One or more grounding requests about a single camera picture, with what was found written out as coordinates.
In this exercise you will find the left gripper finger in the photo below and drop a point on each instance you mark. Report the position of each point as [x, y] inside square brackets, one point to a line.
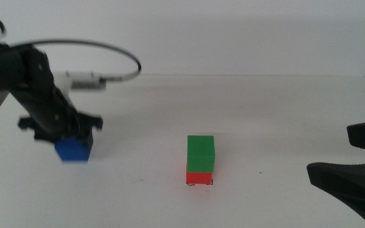
[44, 139]
[88, 139]

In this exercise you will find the blue cube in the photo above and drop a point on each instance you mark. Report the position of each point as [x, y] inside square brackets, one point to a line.
[71, 152]

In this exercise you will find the green cube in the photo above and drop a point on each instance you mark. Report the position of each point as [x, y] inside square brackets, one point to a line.
[201, 155]

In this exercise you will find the red cube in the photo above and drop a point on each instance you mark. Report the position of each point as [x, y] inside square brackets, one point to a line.
[198, 178]

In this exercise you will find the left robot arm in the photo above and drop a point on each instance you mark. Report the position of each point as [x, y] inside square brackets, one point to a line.
[27, 79]

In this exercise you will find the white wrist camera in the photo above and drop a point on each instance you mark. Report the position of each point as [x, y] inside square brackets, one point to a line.
[81, 80]

